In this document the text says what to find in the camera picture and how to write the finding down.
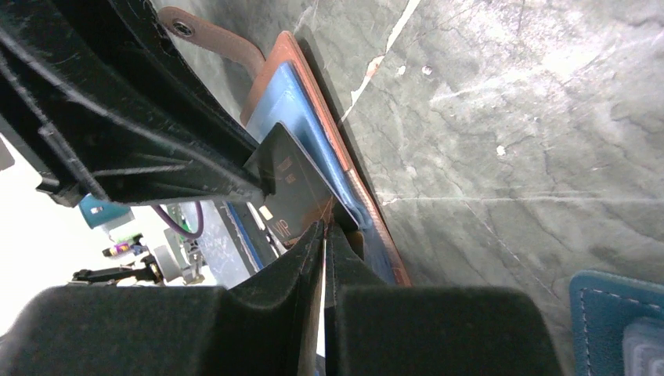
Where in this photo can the card holder with gold card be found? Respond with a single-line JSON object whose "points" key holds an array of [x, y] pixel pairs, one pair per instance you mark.
{"points": [[602, 306]]}

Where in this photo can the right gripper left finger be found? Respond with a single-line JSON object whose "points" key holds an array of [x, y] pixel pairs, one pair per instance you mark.
{"points": [[265, 326]]}

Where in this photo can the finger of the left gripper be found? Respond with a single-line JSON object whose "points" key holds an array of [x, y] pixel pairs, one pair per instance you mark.
{"points": [[97, 98]]}

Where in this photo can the black VIP credit card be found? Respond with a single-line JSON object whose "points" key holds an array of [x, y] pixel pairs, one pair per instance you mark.
{"points": [[296, 192]]}

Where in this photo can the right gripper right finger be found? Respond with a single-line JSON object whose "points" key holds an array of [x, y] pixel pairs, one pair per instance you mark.
{"points": [[374, 328]]}

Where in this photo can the brown blue card holder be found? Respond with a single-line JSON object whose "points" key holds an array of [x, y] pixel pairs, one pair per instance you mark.
{"points": [[285, 90]]}

